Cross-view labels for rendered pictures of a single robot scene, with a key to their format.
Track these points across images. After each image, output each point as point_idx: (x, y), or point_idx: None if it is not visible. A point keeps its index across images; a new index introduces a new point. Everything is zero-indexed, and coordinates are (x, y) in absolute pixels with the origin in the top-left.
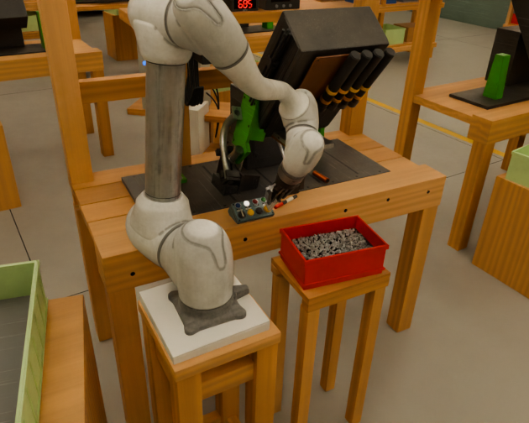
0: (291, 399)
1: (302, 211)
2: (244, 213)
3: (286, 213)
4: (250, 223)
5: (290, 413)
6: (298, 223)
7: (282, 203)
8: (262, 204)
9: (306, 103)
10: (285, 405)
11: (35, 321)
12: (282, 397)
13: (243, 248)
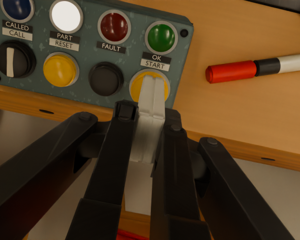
0: (141, 189)
1: (293, 154)
2: (22, 67)
3: (224, 134)
4: (52, 102)
5: (127, 204)
6: (252, 153)
7: (251, 74)
8: (141, 56)
9: None
10: (130, 192)
11: None
12: (135, 181)
13: (46, 115)
